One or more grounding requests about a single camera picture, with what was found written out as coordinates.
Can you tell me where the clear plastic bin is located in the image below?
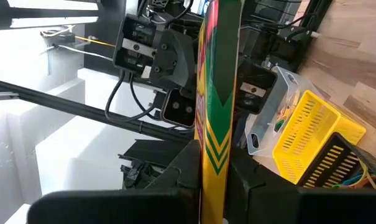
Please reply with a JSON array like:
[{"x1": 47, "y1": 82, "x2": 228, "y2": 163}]
[{"x1": 245, "y1": 65, "x2": 325, "y2": 157}]

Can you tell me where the orange rubber band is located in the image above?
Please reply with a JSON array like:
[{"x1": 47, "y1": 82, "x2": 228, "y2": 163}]
[{"x1": 354, "y1": 175, "x2": 376, "y2": 189}]

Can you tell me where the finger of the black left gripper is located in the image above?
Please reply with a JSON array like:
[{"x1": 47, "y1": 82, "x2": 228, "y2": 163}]
[{"x1": 149, "y1": 29, "x2": 197, "y2": 91}]

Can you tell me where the yellow hanging cable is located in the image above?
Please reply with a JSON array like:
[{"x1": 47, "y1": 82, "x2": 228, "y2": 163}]
[{"x1": 74, "y1": 34, "x2": 117, "y2": 49}]

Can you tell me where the black plastic basket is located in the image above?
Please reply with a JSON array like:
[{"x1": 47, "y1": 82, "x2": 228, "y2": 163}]
[{"x1": 296, "y1": 132, "x2": 376, "y2": 189}]

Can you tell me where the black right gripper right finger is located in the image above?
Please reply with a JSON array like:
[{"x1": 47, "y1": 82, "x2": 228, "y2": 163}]
[{"x1": 225, "y1": 146, "x2": 376, "y2": 224}]

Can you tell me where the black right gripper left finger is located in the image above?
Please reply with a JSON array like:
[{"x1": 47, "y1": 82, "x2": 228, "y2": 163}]
[{"x1": 27, "y1": 139, "x2": 203, "y2": 224}]

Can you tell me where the white hanging cable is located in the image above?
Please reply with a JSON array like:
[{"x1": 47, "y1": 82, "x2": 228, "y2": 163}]
[{"x1": 40, "y1": 24, "x2": 114, "y2": 62}]

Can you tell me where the black aluminium table frame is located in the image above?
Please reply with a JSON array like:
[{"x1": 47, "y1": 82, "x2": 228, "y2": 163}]
[{"x1": 0, "y1": 77, "x2": 193, "y2": 144}]

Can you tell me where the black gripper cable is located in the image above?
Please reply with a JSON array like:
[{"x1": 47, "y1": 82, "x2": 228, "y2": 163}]
[{"x1": 104, "y1": 70, "x2": 159, "y2": 123}]

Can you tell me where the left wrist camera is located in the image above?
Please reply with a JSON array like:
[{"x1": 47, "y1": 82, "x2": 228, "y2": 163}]
[{"x1": 160, "y1": 89, "x2": 197, "y2": 129}]

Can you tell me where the yellow rubber band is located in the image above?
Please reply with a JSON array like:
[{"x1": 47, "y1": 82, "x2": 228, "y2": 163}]
[{"x1": 357, "y1": 157, "x2": 376, "y2": 189}]

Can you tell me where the yellow plastic basket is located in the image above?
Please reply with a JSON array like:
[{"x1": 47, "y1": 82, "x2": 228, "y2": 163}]
[{"x1": 272, "y1": 90, "x2": 367, "y2": 185}]

